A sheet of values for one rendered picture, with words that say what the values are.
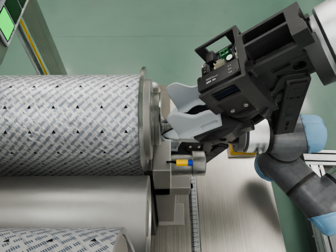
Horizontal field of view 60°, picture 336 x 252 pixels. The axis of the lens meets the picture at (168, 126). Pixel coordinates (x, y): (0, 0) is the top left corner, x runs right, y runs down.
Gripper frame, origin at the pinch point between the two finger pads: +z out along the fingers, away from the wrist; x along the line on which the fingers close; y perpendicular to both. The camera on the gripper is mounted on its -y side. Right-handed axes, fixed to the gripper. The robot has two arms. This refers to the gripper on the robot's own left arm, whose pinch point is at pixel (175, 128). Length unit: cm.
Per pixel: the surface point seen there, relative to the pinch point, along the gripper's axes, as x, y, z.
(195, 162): 2.3, -6.6, 1.3
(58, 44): -163, -41, 148
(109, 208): 10.4, 3.8, 7.7
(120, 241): 16.8, 10.8, -2.8
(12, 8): -37, 18, 32
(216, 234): 6.1, -33.7, 15.0
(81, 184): 6.9, 5.8, 11.5
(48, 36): -81, -6, 73
